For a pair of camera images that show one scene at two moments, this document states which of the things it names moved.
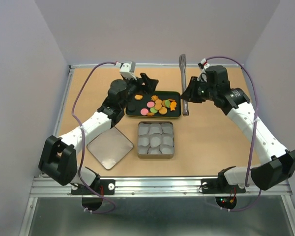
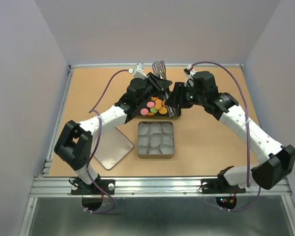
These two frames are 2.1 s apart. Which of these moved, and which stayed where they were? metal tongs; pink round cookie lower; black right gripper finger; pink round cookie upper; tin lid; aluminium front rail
Moved: black right gripper finger; metal tongs
Stayed: tin lid; pink round cookie upper; pink round cookie lower; aluminium front rail
